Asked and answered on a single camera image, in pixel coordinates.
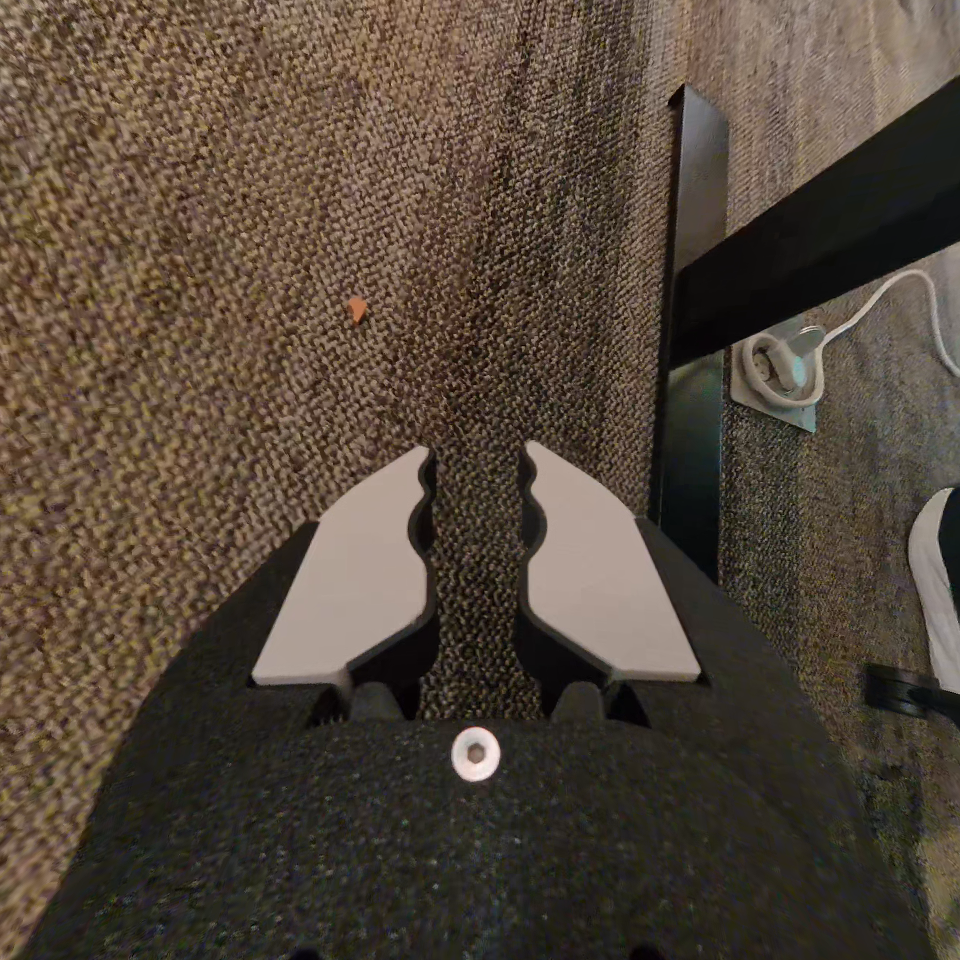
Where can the black metal table frame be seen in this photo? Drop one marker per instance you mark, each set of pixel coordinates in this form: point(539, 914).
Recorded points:
point(810, 240)

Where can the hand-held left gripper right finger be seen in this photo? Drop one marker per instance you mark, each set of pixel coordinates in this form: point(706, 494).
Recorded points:
point(608, 593)

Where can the black flat object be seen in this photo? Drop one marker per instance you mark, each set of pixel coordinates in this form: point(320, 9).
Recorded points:
point(915, 698)

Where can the floor socket with white plug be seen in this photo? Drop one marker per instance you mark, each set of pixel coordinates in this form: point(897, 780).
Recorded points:
point(777, 375)

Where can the small orange toy piece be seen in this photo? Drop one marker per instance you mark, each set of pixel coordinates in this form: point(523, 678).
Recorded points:
point(357, 309)

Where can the black sneaker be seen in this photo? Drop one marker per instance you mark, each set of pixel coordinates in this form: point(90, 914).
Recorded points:
point(942, 585)

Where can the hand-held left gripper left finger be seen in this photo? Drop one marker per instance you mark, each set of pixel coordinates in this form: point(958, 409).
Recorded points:
point(353, 593)

